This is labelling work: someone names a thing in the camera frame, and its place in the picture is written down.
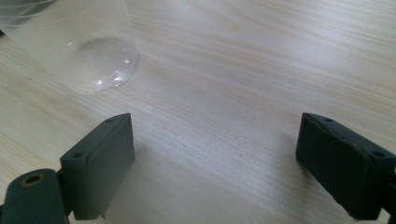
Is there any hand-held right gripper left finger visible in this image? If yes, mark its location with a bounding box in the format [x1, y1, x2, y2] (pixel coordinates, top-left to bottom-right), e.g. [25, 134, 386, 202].
[59, 112, 136, 221]

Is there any clear plastic cup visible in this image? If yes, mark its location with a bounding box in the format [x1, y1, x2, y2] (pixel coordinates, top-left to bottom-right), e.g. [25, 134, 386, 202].
[0, 0, 140, 95]

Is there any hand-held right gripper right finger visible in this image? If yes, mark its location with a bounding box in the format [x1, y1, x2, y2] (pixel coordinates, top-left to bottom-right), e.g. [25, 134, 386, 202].
[295, 112, 396, 221]

